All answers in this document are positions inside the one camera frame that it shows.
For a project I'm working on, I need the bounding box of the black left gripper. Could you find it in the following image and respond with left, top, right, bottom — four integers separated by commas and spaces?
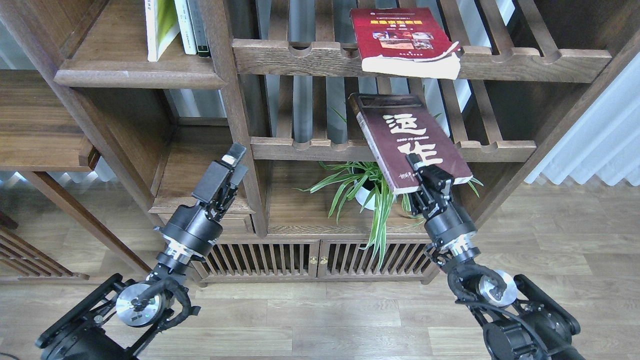
159, 142, 248, 258

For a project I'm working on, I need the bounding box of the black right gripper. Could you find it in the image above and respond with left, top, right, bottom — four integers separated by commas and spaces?
406, 153, 477, 251

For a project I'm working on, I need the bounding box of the dark brown book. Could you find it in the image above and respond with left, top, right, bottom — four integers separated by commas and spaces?
348, 93, 473, 195

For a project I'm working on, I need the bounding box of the red book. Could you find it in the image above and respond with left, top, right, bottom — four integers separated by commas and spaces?
350, 7, 461, 80

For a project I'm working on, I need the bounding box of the yellow green book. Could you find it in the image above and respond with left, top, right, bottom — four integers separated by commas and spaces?
144, 0, 179, 62

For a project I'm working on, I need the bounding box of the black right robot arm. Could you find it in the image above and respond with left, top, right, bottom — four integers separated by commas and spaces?
406, 153, 582, 360

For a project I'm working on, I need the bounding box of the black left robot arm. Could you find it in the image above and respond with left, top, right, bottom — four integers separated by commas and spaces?
35, 143, 248, 360

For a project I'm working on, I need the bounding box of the dark wooden bookshelf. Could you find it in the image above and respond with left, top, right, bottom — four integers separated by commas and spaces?
0, 0, 640, 286

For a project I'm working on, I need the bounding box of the green spider plant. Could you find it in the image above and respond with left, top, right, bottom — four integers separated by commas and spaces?
296, 107, 485, 268

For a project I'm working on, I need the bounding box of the white plant pot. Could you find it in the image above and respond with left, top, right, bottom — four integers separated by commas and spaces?
350, 168, 397, 211

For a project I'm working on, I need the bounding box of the white upright book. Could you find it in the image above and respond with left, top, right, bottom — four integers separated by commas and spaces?
174, 0, 198, 55

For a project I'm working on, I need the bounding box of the grey black upright book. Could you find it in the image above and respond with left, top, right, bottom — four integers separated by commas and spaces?
187, 0, 211, 58

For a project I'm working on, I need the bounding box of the white curtain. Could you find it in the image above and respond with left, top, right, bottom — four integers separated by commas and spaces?
525, 54, 640, 186

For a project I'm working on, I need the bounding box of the wooden side table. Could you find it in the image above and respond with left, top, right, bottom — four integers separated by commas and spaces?
0, 69, 150, 273

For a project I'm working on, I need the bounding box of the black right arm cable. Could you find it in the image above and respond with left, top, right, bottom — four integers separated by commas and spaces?
425, 245, 556, 360

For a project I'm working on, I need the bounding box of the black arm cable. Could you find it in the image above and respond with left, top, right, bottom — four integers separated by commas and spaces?
131, 278, 201, 331
425, 245, 556, 360

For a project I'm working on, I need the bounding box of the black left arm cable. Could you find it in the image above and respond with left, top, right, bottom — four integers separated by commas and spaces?
131, 278, 201, 331

